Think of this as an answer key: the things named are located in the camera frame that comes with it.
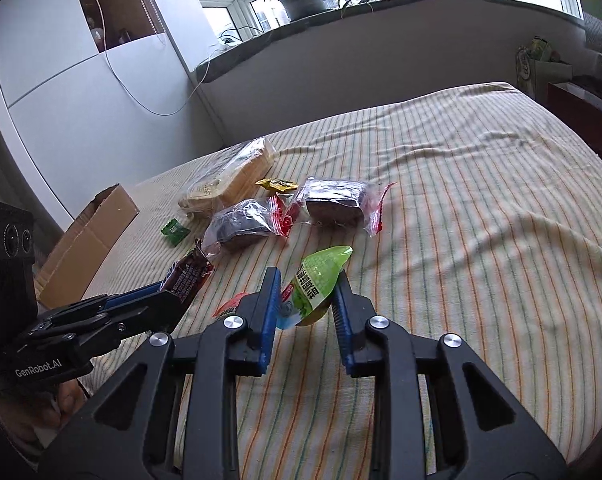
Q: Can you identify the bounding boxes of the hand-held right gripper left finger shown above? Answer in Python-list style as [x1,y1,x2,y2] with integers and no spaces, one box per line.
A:
[38,266,282,480]

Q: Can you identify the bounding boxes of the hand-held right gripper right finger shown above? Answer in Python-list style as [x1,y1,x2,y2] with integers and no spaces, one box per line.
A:
[331,270,569,480]

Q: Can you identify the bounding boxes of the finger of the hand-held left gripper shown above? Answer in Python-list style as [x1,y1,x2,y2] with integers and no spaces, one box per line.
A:
[16,292,189,361]
[38,282,168,328]

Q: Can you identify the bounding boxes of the green jelly packet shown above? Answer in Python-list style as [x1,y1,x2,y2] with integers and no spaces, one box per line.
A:
[277,245,354,330]

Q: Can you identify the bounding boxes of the dark red chocolate bar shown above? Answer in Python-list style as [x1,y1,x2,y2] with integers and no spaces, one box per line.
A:
[158,238,216,307]

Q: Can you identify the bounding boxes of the cardboard box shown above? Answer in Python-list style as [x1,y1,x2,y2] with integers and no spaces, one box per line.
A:
[33,184,140,311]

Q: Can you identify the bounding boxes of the green candy packet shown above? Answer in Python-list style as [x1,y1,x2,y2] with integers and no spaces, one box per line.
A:
[161,218,191,246]

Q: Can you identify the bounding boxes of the small dark cake clear bag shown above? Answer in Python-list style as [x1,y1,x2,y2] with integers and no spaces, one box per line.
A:
[201,195,297,258]

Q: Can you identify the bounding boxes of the person's left hand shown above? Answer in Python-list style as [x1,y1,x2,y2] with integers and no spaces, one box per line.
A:
[0,377,89,461]

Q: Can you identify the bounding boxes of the red snack packet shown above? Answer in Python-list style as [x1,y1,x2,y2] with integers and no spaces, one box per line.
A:
[212,292,254,318]

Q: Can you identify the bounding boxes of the large brown cake clear bag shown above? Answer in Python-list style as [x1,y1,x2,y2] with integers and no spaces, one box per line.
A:
[286,176,398,237]

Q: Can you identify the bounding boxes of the yellow candy packet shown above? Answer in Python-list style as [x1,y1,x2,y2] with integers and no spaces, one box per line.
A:
[255,177,298,193]

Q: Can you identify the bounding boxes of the sliced bread loaf bag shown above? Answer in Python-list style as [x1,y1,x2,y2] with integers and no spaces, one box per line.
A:
[178,137,277,218]

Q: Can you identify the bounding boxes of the white wardrobe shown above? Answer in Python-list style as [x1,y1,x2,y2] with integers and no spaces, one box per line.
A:
[0,0,224,241]

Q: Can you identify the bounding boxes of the dark window sill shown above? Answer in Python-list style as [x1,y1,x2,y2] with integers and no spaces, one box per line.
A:
[195,0,589,85]

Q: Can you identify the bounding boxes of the dark red cabinet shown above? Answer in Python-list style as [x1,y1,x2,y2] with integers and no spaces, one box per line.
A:
[546,80,602,181]

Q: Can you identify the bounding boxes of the printed paper bag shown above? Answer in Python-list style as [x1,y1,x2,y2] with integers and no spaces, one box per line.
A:
[517,36,573,107]

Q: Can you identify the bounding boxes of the white cable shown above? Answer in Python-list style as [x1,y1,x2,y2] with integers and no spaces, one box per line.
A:
[78,0,209,117]

